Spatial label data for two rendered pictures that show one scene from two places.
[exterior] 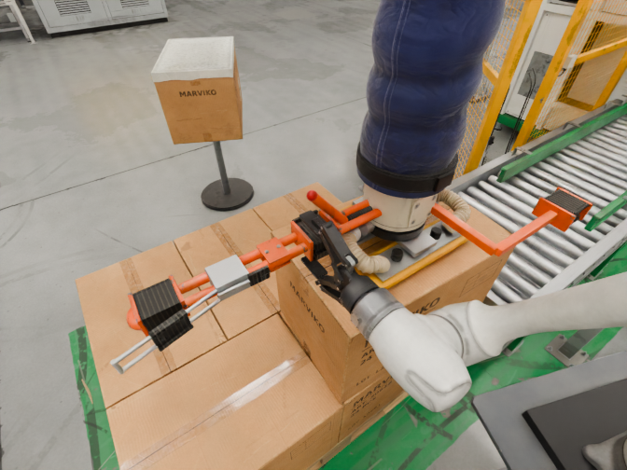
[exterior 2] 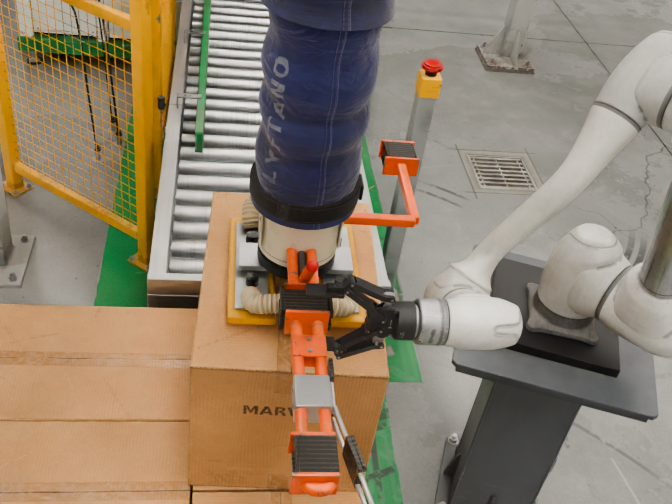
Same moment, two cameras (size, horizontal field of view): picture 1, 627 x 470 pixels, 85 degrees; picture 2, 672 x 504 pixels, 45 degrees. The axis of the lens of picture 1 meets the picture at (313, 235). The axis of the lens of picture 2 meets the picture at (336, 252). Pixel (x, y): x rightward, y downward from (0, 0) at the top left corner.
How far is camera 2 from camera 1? 1.14 m
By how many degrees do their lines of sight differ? 49
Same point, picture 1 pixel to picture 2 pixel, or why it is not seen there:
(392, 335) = (467, 317)
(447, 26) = (367, 72)
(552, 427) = not seen: hidden behind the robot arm
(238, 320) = not seen: outside the picture
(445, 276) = (372, 275)
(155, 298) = (317, 453)
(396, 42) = (333, 96)
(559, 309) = (524, 224)
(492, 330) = (484, 273)
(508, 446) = (500, 368)
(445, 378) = (513, 312)
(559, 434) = not seen: hidden behind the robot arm
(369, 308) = (434, 315)
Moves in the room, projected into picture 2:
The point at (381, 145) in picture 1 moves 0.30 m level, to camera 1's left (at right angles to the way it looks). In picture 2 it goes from (322, 184) to (231, 266)
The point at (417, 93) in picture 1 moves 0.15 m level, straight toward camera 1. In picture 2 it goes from (352, 127) to (412, 165)
